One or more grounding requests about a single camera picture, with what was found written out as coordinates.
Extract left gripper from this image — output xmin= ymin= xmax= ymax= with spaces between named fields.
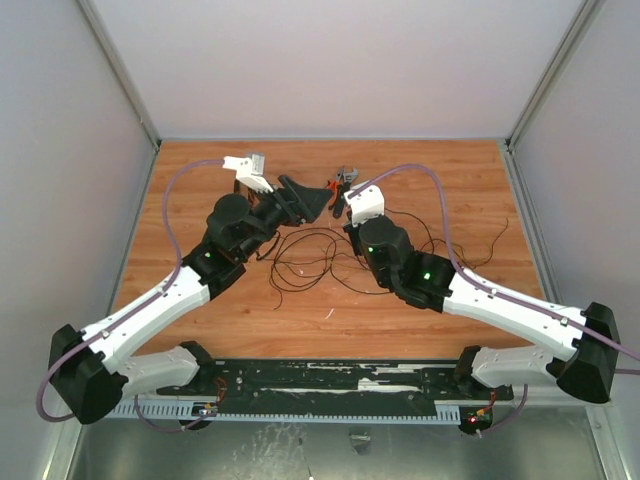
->
xmin=238 ymin=174 xmax=334 ymax=260

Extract thin brown yellow wire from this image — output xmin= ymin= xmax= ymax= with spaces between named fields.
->
xmin=274 ymin=217 xmax=511 ymax=274

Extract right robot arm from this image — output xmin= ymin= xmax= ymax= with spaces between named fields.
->
xmin=344 ymin=216 xmax=620 ymax=404

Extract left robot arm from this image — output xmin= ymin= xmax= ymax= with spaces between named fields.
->
xmin=36 ymin=175 xmax=333 ymax=425

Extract orange needle nose pliers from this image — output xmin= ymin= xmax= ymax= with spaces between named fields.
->
xmin=326 ymin=171 xmax=345 ymax=210

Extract black adjustable wrench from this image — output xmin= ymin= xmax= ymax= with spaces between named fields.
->
xmin=329 ymin=167 xmax=359 ymax=219

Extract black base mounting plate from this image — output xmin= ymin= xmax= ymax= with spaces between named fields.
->
xmin=156 ymin=359 xmax=514 ymax=417

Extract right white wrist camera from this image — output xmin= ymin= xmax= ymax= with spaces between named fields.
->
xmin=344 ymin=185 xmax=385 ymax=227

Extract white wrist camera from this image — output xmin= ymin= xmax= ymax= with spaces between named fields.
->
xmin=344 ymin=185 xmax=385 ymax=227
xmin=222 ymin=153 xmax=274 ymax=194

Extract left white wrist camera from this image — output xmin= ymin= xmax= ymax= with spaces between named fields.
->
xmin=222 ymin=153 xmax=274 ymax=194

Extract aluminium front rail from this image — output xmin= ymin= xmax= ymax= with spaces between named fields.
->
xmin=63 ymin=357 xmax=614 ymax=407

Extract grey slotted cable duct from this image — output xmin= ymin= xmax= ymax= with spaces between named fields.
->
xmin=107 ymin=398 xmax=461 ymax=425

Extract left aluminium frame post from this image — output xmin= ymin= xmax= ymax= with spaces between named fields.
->
xmin=75 ymin=0 xmax=162 ymax=153

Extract aluminium frame post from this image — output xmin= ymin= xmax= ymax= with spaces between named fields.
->
xmin=504 ymin=0 xmax=605 ymax=154
xmin=75 ymin=0 xmax=162 ymax=153

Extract right aluminium frame post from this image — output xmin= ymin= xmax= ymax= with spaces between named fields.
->
xmin=504 ymin=0 xmax=605 ymax=154

